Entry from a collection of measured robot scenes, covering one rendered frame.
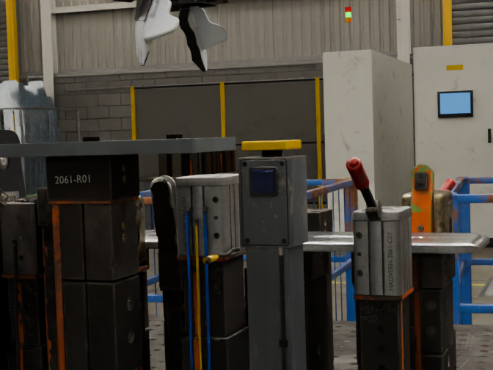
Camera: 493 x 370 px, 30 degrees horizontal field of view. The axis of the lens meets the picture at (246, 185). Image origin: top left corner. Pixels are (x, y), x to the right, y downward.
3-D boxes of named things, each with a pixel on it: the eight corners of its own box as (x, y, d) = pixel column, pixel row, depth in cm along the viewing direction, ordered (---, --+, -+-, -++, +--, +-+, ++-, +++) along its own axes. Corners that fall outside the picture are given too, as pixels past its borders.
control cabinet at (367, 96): (373, 224, 1176) (368, 31, 1163) (415, 224, 1157) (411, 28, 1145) (324, 247, 950) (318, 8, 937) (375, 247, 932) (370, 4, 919)
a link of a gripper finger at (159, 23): (161, 47, 111) (184, -10, 115) (121, 50, 114) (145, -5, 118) (173, 63, 113) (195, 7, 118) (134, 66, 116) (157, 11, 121)
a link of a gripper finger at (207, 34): (232, 70, 126) (210, 10, 121) (196, 72, 129) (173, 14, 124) (241, 57, 128) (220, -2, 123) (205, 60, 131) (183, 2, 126)
